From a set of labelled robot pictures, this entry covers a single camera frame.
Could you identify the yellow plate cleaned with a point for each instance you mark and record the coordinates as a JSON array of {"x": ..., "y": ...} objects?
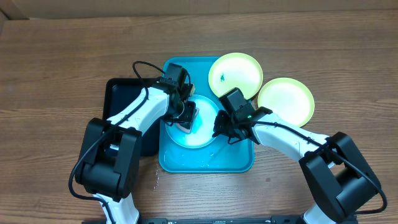
[{"x": 290, "y": 99}]

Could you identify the yellow plate with stain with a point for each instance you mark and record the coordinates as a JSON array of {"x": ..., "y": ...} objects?
[{"x": 236, "y": 70}]

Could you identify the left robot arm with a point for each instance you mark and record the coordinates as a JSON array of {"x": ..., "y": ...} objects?
[{"x": 109, "y": 158}]

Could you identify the teal serving tray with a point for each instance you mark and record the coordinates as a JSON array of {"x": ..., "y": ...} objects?
[{"x": 218, "y": 156}]

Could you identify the green scrubbing sponge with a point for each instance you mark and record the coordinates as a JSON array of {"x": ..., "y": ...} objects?
[{"x": 186, "y": 127}]

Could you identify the black mounting rail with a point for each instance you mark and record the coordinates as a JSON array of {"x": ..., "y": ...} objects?
[{"x": 276, "y": 219}]

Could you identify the black tray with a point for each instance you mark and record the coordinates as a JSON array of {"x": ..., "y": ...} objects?
[{"x": 120, "y": 92}]

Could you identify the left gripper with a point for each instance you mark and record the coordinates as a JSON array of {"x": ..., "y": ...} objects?
[{"x": 191, "y": 106}]

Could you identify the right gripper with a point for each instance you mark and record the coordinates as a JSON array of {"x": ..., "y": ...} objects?
[{"x": 221, "y": 128}]

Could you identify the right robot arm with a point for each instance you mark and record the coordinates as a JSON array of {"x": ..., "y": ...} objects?
[{"x": 341, "y": 182}]

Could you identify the white plate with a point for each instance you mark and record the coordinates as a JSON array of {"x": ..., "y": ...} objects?
[{"x": 202, "y": 129}]

